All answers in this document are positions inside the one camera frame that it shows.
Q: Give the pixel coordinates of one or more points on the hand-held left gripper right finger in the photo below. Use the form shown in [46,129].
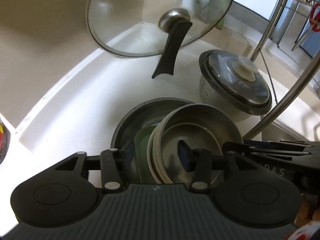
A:
[183,156]

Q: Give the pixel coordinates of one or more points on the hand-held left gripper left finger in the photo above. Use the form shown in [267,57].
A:
[128,151]

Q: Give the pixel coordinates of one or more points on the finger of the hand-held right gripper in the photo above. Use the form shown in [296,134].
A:
[287,145]
[235,148]

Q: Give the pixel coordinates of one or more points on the green square plate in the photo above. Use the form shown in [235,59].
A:
[141,150]

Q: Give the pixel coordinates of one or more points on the steel frying pan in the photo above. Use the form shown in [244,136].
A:
[127,130]

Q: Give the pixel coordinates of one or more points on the beige plastic bowl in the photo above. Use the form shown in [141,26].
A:
[153,155]

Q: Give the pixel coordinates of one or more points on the stainless steel bowl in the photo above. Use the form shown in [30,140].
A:
[200,120]

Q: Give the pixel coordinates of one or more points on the person's right hand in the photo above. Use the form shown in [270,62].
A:
[307,208]

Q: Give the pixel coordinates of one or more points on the metal dish rack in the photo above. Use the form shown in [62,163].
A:
[282,95]

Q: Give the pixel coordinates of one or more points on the rice cooker inner pot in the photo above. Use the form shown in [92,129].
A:
[207,92]

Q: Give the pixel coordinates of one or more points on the red white patterned cloth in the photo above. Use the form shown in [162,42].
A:
[302,235]

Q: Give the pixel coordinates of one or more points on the glass pan lid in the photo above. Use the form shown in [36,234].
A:
[125,17]

